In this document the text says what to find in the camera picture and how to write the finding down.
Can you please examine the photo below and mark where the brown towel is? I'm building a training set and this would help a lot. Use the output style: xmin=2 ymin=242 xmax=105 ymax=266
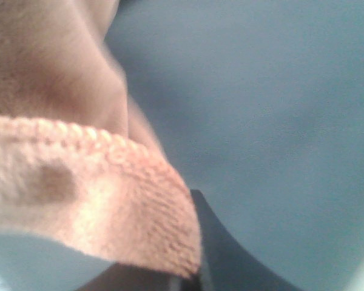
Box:
xmin=0 ymin=1 xmax=201 ymax=278

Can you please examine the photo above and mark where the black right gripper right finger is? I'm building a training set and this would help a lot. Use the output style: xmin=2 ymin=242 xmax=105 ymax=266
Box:
xmin=181 ymin=190 xmax=294 ymax=290

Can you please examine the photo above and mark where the black table cloth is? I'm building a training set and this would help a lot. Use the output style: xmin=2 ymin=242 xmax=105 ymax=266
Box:
xmin=0 ymin=1 xmax=364 ymax=290

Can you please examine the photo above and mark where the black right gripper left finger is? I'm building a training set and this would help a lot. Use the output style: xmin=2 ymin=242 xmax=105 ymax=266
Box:
xmin=80 ymin=263 xmax=187 ymax=291

